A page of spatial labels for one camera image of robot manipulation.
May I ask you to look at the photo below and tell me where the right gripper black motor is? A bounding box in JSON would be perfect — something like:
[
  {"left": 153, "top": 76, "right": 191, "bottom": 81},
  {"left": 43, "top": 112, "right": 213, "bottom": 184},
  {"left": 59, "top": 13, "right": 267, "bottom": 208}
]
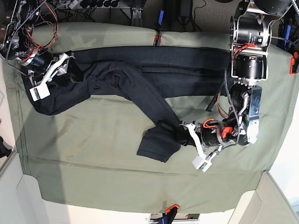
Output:
[{"left": 20, "top": 50, "right": 84, "bottom": 87}]

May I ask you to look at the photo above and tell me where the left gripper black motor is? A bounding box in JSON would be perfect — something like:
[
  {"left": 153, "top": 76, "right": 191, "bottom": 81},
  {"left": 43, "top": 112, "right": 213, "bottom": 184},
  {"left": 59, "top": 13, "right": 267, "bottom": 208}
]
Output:
[{"left": 175, "top": 119, "right": 248, "bottom": 159}]

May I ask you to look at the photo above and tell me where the dark navy long-sleeve T-shirt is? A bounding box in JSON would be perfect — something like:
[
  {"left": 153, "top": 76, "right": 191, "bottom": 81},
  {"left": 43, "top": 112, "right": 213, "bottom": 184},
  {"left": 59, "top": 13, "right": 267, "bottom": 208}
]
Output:
[{"left": 32, "top": 46, "right": 230, "bottom": 162}]

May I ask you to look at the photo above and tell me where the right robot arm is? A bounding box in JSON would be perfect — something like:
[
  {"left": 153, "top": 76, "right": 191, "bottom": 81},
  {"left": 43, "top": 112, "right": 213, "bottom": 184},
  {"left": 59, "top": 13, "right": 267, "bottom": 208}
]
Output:
[{"left": 0, "top": 0, "right": 84, "bottom": 87}]

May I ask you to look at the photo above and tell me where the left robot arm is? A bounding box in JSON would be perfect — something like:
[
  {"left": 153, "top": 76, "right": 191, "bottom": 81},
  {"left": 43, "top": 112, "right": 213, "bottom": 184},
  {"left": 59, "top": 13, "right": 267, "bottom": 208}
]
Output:
[{"left": 182, "top": 0, "right": 299, "bottom": 161}]

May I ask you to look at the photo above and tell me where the white power strip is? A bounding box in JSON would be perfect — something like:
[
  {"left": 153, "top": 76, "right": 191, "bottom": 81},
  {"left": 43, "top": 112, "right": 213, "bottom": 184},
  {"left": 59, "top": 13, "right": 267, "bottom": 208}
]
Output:
[{"left": 55, "top": 0, "right": 80, "bottom": 10}]

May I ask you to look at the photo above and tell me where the orange black clamp bottom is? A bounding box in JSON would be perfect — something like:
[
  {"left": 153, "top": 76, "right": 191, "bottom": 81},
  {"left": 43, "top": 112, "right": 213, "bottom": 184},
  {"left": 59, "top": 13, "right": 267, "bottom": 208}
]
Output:
[{"left": 158, "top": 204, "right": 179, "bottom": 224}]

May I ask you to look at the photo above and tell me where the sage green table cloth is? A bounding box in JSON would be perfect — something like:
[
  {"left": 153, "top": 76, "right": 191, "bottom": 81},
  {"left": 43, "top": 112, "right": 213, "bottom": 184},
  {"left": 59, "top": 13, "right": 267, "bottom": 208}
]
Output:
[{"left": 2, "top": 22, "right": 299, "bottom": 213}]

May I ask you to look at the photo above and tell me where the blue orange clamp top centre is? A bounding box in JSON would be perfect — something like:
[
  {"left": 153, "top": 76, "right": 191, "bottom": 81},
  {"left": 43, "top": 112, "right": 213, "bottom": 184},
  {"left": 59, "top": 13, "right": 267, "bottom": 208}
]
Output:
[{"left": 153, "top": 10, "right": 164, "bottom": 47}]

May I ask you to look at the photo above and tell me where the black object left edge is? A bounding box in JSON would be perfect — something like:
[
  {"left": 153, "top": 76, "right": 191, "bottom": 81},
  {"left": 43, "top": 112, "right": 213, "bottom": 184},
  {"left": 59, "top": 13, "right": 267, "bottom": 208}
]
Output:
[{"left": 0, "top": 136, "right": 12, "bottom": 158}]

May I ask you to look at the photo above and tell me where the orange clamp right edge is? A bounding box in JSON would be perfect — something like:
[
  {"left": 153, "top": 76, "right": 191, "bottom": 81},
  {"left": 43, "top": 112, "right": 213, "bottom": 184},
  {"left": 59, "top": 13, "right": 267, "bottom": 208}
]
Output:
[{"left": 289, "top": 52, "right": 299, "bottom": 75}]

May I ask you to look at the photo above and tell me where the blue clamp top right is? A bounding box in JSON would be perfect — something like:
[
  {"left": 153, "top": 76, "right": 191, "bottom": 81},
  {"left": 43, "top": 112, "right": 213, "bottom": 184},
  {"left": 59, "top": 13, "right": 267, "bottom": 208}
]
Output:
[{"left": 278, "top": 18, "right": 293, "bottom": 50}]

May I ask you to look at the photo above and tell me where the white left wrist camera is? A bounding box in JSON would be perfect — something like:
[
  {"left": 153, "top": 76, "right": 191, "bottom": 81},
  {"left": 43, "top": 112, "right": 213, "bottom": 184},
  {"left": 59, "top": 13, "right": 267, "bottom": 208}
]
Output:
[{"left": 192, "top": 156, "right": 212, "bottom": 173}]

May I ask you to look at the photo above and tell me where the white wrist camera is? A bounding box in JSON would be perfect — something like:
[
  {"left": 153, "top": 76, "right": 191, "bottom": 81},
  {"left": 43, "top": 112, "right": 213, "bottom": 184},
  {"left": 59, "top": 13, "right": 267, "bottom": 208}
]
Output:
[
  {"left": 29, "top": 83, "right": 50, "bottom": 102},
  {"left": 192, "top": 156, "right": 212, "bottom": 173}
]

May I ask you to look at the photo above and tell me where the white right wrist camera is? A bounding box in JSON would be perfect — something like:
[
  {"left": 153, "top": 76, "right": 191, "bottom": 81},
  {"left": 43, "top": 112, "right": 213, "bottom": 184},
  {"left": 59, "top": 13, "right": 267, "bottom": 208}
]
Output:
[{"left": 29, "top": 83, "right": 50, "bottom": 102}]

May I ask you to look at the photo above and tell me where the metal table leg bracket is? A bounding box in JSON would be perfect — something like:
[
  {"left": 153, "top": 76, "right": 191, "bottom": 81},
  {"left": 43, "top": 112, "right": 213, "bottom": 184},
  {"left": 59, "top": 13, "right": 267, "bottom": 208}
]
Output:
[{"left": 131, "top": 7, "right": 143, "bottom": 27}]

